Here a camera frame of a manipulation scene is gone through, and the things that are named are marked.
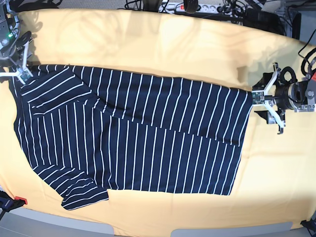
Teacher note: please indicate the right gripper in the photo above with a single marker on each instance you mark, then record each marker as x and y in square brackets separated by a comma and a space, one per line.
[15, 54]

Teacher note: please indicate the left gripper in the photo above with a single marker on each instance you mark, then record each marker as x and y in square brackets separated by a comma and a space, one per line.
[299, 96]

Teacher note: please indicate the navy white striped T-shirt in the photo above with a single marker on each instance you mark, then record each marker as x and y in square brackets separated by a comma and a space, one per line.
[87, 130]

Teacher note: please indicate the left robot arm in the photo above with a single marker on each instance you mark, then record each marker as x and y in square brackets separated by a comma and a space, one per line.
[287, 76]

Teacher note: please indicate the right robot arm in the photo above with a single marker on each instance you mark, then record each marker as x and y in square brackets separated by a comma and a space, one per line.
[9, 26]

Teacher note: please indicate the black power adapter box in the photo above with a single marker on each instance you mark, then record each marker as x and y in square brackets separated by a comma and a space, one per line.
[259, 19]

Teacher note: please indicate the yellow table cloth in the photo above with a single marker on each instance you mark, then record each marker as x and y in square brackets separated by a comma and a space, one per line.
[276, 178]

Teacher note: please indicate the white power strip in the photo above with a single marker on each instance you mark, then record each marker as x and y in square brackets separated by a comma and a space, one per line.
[176, 7]

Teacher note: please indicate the black clamp right corner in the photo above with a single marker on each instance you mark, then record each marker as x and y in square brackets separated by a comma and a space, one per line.
[310, 226]

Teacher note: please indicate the red black clamp left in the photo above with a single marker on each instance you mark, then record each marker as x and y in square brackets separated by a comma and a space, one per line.
[8, 204]

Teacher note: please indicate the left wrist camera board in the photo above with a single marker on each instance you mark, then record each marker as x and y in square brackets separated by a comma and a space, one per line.
[258, 98]

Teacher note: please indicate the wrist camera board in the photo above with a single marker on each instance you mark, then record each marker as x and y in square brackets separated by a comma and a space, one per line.
[24, 76]
[258, 98]

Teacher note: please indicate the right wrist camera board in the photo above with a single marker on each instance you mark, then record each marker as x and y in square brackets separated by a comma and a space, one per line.
[24, 76]

